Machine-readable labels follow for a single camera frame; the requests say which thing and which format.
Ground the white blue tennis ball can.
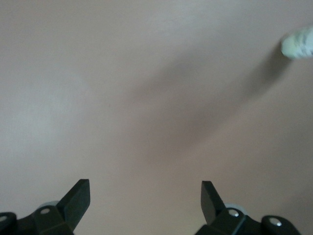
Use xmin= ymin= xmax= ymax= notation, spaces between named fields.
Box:
xmin=280 ymin=25 xmax=313 ymax=60

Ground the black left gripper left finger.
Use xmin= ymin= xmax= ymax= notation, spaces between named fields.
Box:
xmin=0 ymin=179 xmax=91 ymax=235

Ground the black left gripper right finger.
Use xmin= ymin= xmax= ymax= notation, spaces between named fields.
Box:
xmin=195 ymin=181 xmax=302 ymax=235

